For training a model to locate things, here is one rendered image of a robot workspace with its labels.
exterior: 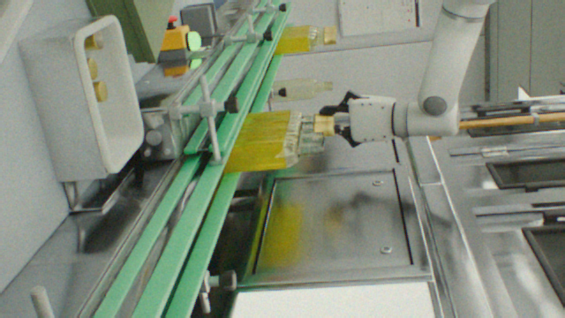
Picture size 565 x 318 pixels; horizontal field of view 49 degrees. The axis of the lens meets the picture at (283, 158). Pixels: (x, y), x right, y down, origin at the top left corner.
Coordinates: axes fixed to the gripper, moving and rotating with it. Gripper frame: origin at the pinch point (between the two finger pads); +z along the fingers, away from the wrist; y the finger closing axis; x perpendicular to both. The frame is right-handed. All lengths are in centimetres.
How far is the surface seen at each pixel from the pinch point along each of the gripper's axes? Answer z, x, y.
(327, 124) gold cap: -1.7, 7.0, 1.1
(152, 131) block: 20.5, 39.8, 11.6
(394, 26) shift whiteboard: 98, -560, -82
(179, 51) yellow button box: 35.1, 1.6, 17.8
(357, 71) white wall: 142, -551, -130
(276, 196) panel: 9.1, 15.2, -12.7
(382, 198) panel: -14.3, 13.7, -12.8
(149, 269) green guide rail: 4, 70, 3
